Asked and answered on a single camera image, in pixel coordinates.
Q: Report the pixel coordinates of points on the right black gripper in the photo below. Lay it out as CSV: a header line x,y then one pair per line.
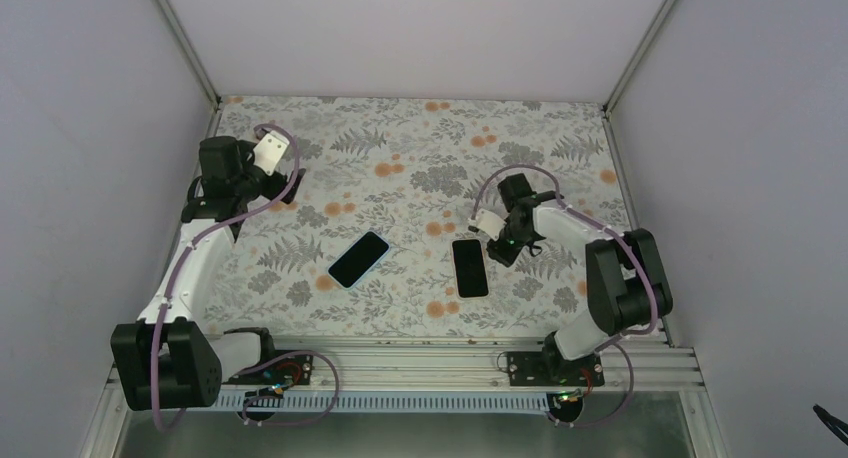
x,y
506,258

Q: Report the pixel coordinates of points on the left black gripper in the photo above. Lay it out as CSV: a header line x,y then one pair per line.
x,y
278,185

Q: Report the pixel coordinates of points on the black phone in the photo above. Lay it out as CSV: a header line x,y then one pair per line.
x,y
470,270

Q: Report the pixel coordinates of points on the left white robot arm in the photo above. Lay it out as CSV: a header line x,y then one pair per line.
x,y
164,359

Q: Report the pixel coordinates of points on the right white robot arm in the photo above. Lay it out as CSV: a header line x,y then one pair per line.
x,y
627,288

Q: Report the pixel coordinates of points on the floral table mat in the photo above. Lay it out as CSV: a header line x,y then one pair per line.
x,y
410,170

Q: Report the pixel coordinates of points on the black object at corner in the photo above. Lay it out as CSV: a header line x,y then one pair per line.
x,y
835,425

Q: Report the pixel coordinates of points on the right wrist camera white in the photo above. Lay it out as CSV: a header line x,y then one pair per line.
x,y
487,222

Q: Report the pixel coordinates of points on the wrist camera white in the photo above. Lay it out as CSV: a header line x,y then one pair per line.
x,y
269,151
487,222

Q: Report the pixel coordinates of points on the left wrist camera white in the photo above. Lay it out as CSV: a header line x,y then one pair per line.
x,y
269,151

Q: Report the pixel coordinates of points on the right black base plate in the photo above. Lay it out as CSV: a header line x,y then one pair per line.
x,y
535,369

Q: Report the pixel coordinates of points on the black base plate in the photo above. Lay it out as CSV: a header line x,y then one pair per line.
x,y
535,369
293,371

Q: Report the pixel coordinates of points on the aluminium rail frame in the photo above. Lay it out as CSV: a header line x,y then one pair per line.
x,y
453,377

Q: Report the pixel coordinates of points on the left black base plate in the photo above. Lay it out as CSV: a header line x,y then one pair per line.
x,y
293,371

